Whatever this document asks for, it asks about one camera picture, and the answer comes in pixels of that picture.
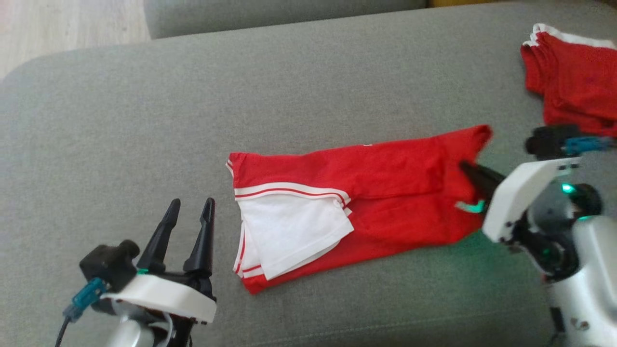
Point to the large grey sofa seat cushion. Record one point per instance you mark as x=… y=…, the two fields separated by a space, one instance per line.
x=144 y=120

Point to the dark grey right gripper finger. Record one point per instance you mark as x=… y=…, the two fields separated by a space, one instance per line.
x=482 y=180

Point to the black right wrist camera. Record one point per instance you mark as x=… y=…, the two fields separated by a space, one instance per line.
x=549 y=140

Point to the red shorts with white waistband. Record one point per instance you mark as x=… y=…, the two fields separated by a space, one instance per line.
x=573 y=82

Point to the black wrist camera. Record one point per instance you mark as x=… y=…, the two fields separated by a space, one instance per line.
x=108 y=265
x=549 y=140

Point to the red shirt with white sleeves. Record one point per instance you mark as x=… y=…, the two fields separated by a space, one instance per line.
x=385 y=193

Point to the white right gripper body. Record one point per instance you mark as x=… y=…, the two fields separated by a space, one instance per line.
x=518 y=197

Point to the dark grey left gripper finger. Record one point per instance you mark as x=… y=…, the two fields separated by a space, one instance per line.
x=161 y=236
x=201 y=241

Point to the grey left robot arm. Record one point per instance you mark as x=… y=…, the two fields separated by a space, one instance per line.
x=135 y=332

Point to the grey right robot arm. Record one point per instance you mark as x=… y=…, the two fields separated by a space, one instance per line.
x=583 y=270

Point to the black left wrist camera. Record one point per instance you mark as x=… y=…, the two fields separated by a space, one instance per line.
x=108 y=265

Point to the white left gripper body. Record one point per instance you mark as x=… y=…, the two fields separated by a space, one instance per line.
x=164 y=294

